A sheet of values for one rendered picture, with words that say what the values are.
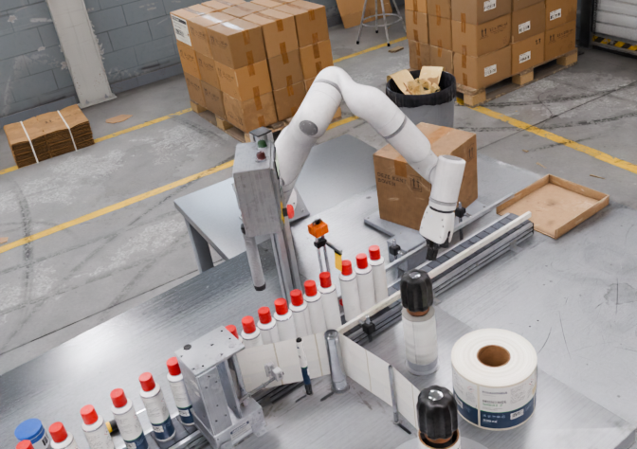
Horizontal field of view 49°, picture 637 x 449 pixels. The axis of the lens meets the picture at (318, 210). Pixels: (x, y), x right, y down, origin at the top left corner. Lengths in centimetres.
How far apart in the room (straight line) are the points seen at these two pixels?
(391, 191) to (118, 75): 506
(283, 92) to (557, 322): 361
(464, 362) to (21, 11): 584
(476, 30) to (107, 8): 350
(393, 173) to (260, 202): 83
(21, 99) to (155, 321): 495
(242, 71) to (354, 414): 366
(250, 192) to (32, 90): 551
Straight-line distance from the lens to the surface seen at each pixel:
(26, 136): 619
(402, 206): 253
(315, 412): 187
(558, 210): 268
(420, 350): 188
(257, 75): 524
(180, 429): 193
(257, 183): 173
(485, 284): 231
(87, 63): 713
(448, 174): 213
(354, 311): 208
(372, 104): 196
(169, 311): 242
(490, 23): 553
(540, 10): 591
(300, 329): 197
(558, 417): 184
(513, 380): 171
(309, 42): 541
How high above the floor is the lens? 223
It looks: 30 degrees down
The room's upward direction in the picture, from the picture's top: 9 degrees counter-clockwise
